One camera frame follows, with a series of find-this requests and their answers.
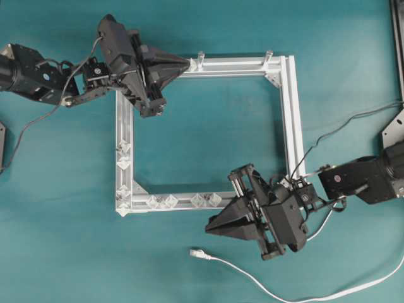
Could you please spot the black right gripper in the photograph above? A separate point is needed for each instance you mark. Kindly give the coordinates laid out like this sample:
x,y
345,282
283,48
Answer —
x,y
244,215

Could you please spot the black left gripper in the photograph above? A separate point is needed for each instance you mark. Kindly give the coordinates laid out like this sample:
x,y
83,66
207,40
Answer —
x,y
150,71

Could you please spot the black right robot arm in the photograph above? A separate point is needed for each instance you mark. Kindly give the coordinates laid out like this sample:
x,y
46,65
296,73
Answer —
x,y
374,179

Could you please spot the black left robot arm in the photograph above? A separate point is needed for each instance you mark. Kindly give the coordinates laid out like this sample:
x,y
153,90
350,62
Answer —
x,y
26,73

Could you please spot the clear pin top left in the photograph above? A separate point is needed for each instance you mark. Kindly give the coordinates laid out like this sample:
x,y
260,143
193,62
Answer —
x,y
200,60

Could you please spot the clear pin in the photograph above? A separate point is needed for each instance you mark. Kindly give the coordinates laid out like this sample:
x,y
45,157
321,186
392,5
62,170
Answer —
x,y
200,60
267,59

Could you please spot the clear pin top right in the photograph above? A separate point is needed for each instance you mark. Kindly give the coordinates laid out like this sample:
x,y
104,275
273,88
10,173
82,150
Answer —
x,y
267,59

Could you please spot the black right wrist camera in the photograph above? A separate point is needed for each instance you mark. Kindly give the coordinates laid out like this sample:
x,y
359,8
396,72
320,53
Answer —
x,y
285,218

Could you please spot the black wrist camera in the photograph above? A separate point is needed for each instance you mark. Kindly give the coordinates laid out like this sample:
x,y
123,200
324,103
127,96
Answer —
x,y
285,218
116,46

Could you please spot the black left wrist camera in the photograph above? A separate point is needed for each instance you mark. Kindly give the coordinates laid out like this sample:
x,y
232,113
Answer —
x,y
116,46

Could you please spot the aluminium extrusion square frame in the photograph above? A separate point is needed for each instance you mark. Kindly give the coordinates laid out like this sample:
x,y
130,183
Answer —
x,y
131,197

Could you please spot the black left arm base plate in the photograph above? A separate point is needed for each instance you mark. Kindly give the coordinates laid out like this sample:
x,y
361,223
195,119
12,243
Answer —
x,y
3,131

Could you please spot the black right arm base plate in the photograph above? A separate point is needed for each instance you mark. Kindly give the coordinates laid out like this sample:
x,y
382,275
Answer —
x,y
393,132

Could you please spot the black rail at right edge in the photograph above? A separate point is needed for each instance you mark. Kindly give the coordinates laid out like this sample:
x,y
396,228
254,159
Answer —
x,y
396,7

